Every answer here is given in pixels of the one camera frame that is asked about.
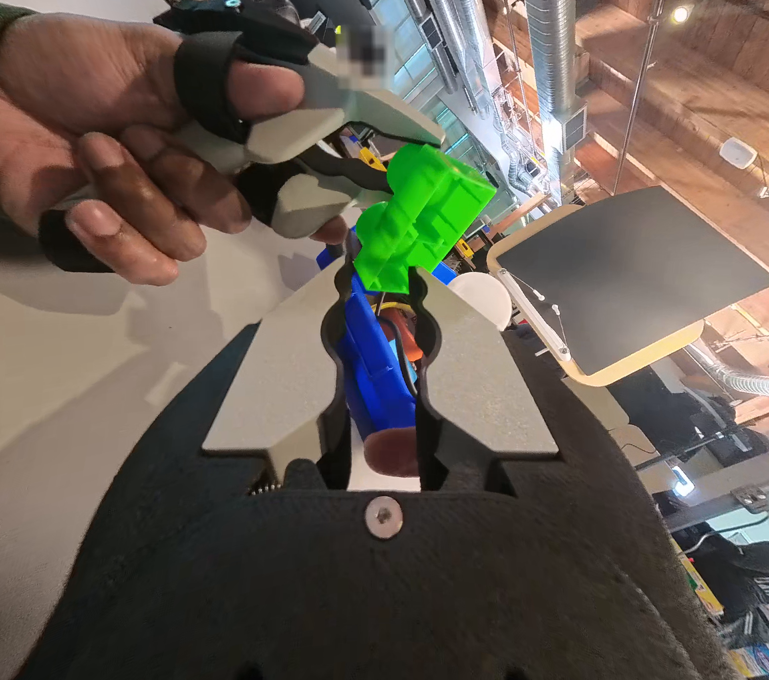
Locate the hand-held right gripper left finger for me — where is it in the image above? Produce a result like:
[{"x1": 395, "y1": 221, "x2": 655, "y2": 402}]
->
[{"x1": 201, "y1": 256, "x2": 353, "y2": 491}]

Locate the green plastic block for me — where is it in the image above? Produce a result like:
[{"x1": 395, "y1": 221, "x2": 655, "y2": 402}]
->
[{"x1": 353, "y1": 144, "x2": 498, "y2": 294}]

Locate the orange tape roll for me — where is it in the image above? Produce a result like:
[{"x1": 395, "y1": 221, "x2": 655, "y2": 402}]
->
[{"x1": 378, "y1": 310, "x2": 425, "y2": 360}]

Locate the metal ceiling conduit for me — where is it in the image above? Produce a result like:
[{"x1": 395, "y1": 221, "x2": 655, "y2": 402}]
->
[{"x1": 612, "y1": 0, "x2": 687, "y2": 195}]

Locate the person's left forearm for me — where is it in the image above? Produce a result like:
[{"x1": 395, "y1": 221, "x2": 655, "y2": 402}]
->
[{"x1": 0, "y1": 4, "x2": 40, "y2": 34}]

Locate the blue plastic bin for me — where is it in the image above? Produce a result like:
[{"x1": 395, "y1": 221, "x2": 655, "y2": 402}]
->
[{"x1": 316, "y1": 244, "x2": 461, "y2": 454}]

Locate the large silver ventilation duct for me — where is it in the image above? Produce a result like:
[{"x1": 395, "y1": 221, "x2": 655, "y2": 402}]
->
[{"x1": 506, "y1": 0, "x2": 591, "y2": 156}]

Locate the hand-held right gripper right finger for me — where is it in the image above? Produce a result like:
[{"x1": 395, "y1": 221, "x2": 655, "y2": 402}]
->
[{"x1": 409, "y1": 265, "x2": 560, "y2": 491}]

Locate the black board with wooden frame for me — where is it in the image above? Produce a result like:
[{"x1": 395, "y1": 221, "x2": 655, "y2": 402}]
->
[{"x1": 487, "y1": 186, "x2": 769, "y2": 388}]

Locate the person's left hand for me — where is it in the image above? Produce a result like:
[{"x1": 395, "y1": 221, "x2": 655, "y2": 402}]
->
[{"x1": 0, "y1": 12, "x2": 306, "y2": 287}]

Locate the white ceiling access point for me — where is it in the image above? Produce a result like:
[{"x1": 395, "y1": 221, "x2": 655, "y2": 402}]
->
[{"x1": 720, "y1": 138, "x2": 758, "y2": 170}]

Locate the person's right hand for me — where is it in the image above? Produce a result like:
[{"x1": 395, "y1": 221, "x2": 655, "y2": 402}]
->
[{"x1": 363, "y1": 429, "x2": 420, "y2": 478}]

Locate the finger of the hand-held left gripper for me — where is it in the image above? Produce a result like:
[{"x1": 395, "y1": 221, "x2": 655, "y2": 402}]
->
[
  {"x1": 249, "y1": 58, "x2": 447, "y2": 165},
  {"x1": 273, "y1": 142, "x2": 393, "y2": 240}
]

